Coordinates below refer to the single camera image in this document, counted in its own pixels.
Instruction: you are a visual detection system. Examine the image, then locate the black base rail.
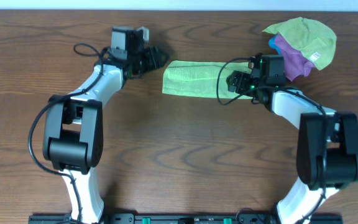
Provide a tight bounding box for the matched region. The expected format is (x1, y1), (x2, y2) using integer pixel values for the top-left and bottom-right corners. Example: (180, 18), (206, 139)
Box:
(28, 212), (343, 224)

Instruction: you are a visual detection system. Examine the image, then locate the black cable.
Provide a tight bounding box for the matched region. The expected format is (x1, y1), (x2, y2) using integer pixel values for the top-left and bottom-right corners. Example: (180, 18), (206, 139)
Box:
(27, 42), (110, 223)
(216, 55), (329, 224)

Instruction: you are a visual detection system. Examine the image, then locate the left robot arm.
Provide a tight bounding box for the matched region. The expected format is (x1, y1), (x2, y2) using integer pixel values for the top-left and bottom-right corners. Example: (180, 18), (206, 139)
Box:
(40, 46), (169, 223)

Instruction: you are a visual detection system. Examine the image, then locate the purple cloth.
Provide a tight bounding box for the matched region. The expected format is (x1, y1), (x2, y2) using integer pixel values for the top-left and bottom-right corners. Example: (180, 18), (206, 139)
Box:
(274, 34), (315, 82)

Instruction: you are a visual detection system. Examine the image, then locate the light green cloth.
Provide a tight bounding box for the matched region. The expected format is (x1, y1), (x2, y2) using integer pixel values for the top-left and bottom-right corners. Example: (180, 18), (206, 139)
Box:
(162, 60), (251, 99)

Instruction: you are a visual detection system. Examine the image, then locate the blue cloth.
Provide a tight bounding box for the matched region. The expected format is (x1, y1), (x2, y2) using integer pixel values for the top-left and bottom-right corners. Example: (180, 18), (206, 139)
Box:
(268, 35), (281, 55)

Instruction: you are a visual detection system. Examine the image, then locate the right black cable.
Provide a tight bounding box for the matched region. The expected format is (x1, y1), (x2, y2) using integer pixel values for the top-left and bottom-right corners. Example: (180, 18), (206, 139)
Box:
(216, 55), (329, 224)

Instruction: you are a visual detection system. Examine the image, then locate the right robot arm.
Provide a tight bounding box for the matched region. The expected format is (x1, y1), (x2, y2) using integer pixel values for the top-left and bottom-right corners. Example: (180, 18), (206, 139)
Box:
(226, 54), (358, 223)

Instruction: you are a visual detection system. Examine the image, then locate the left black cable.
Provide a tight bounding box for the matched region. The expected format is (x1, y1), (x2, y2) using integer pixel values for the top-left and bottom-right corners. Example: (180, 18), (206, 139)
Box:
(27, 42), (110, 223)

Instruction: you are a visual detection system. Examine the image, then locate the olive green cloth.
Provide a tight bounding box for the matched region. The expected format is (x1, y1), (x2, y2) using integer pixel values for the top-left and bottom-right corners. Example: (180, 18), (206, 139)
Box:
(264, 17), (337, 70)

